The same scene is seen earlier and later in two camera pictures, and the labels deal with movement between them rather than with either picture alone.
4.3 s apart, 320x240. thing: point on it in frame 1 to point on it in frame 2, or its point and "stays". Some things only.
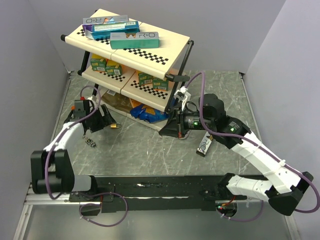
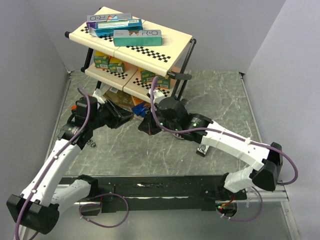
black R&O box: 204,145 stays
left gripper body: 98,121 to 110,115
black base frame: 117,194 stays
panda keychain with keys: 89,141 stays
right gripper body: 179,121 to 153,127
